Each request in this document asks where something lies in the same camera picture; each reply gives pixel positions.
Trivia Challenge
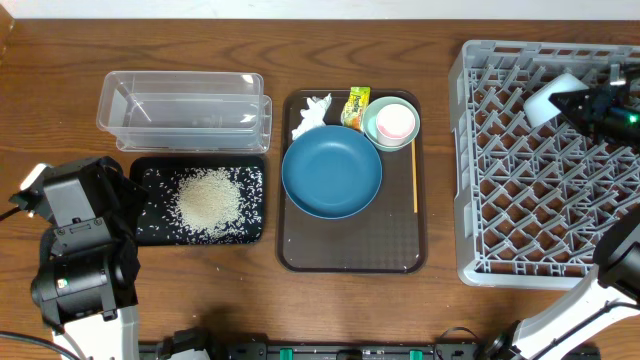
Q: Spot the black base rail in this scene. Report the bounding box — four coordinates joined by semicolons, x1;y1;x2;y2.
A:
137;327;601;360

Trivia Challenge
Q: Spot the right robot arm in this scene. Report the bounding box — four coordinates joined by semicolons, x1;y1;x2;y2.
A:
476;64;639;359

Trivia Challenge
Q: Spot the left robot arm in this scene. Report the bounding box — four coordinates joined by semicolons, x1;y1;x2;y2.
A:
9;156;147;359

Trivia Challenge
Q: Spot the dark blue plate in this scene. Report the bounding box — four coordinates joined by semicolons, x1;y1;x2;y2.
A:
281;125;383;220

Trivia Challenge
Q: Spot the black tray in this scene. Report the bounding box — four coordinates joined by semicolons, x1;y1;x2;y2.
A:
128;155;269;248

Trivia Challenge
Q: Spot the grey dishwasher rack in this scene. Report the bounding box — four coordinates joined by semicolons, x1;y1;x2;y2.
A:
449;40;639;290

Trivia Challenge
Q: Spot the yellow snack wrapper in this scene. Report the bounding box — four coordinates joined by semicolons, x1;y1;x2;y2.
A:
340;87;371;132

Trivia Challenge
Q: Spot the pile of rice grains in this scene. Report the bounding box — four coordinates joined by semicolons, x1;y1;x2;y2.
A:
139;167;264;241

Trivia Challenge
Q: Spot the crumpled white tissue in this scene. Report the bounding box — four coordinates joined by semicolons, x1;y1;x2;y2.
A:
291;94;332;141

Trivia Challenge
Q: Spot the light blue bowl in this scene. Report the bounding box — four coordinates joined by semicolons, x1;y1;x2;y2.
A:
523;74;588;128

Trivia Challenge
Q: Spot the mint green bowl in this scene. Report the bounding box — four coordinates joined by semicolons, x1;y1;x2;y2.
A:
363;96;420;152

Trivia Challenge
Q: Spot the clear plastic bin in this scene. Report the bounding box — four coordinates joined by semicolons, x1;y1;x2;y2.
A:
96;71;272;154

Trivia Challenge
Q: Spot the pink cup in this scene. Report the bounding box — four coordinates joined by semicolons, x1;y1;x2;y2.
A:
375;104;416;147

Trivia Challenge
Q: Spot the brown serving tray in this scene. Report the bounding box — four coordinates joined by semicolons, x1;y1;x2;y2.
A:
277;90;427;274

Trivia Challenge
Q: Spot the wooden chopstick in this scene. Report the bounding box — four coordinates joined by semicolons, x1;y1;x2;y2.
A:
411;140;418;214

